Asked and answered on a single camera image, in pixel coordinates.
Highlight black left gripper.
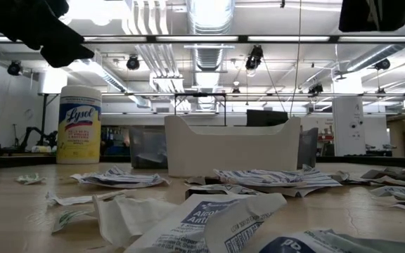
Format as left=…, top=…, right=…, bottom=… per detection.
left=0, top=0, right=96, bottom=69

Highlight black ceiling lamp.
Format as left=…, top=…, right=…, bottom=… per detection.
left=6, top=59, right=23, bottom=77
left=307, top=82, right=325, bottom=96
left=125, top=54, right=141, bottom=71
left=374, top=58, right=392, bottom=72

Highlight black rig beam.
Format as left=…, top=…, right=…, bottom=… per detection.
left=0, top=34, right=405, bottom=45

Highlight yellow Lysol wipes canister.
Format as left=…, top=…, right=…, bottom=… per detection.
left=56, top=84, right=103, bottom=165

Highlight grey translucent plastic bin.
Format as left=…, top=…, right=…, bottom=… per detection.
left=296, top=126, right=319, bottom=169
left=129, top=126, right=168, bottom=169

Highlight white square column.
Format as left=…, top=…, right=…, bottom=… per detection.
left=331, top=96, right=367, bottom=157

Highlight green print white packet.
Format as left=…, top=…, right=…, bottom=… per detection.
left=51, top=209, right=97, bottom=235
left=15, top=173, right=46, bottom=186

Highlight blue striped white packet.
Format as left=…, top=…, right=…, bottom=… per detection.
left=77, top=165, right=171, bottom=189
left=213, top=167, right=343, bottom=197

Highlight black monitor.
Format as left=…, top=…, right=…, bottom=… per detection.
left=246, top=109, right=290, bottom=127

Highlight white plastic bin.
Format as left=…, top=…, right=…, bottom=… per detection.
left=163, top=115, right=302, bottom=178

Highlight thin hanging cable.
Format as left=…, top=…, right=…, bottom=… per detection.
left=288, top=0, right=304, bottom=117

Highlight black hanging rig camera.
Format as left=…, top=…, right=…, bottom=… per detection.
left=244, top=44, right=265, bottom=71

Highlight black background metal frame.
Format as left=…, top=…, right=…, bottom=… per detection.
left=173, top=92, right=228, bottom=127

